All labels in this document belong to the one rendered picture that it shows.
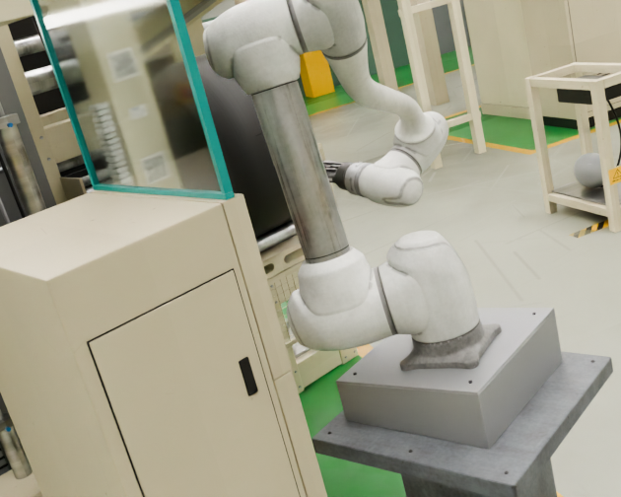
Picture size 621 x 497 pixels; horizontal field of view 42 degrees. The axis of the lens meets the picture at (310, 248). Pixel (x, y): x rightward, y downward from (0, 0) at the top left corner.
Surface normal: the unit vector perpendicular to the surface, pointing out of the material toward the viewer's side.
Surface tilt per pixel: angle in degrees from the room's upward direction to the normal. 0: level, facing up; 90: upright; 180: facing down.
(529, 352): 90
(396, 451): 0
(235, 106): 59
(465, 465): 0
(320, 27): 115
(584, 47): 90
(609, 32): 90
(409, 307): 89
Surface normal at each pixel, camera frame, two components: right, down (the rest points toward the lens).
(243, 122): 0.30, -0.14
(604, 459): -0.24, -0.92
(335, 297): -0.11, 0.18
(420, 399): -0.62, 0.39
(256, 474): 0.64, 0.09
